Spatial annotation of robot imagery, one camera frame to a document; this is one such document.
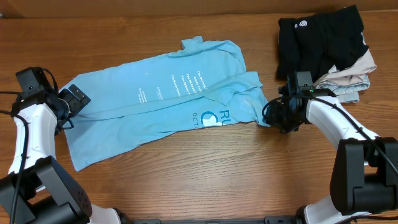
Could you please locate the light blue printed t-shirt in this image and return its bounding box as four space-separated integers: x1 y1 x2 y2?
65 36 267 170

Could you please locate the black folded garment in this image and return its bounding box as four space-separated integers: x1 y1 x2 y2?
276 5 369 81

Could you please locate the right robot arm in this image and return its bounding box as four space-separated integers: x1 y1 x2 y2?
262 72 397 224

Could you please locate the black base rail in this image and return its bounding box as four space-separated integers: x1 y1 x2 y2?
130 215 305 224

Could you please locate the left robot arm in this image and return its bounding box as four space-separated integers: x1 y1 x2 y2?
1 67 130 224

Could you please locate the beige folded garment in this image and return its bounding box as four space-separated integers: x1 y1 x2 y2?
315 50 377 86

